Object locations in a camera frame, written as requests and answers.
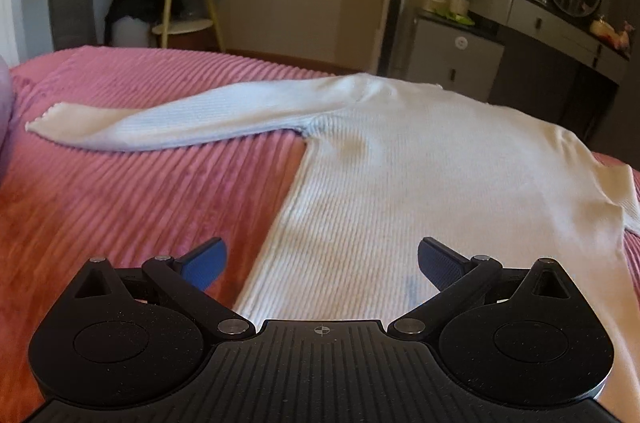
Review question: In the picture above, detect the white knit sweater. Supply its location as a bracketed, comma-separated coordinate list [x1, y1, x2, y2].
[28, 73, 639, 422]

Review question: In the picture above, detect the pink ribbed bedspread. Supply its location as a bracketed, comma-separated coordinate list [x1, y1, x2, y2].
[1, 47, 639, 422]

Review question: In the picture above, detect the grey bedside cabinet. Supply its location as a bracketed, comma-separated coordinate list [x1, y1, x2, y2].
[406, 17, 504, 102]

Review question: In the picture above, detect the grey vanity desk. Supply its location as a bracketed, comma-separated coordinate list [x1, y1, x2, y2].
[470, 0, 629, 144]

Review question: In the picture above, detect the round wooden side table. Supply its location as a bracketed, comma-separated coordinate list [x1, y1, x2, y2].
[151, 0, 227, 53]

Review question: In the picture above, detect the white trash bin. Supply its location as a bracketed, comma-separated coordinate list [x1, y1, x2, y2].
[112, 16, 150, 48]

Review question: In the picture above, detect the beige pillow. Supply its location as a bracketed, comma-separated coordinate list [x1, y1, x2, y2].
[0, 57, 14, 148]

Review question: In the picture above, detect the black garment on bin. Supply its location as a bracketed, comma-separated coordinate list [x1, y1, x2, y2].
[104, 0, 165, 44]

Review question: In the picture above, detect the pink plush toy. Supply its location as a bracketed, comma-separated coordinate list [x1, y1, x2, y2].
[608, 22, 634, 52]

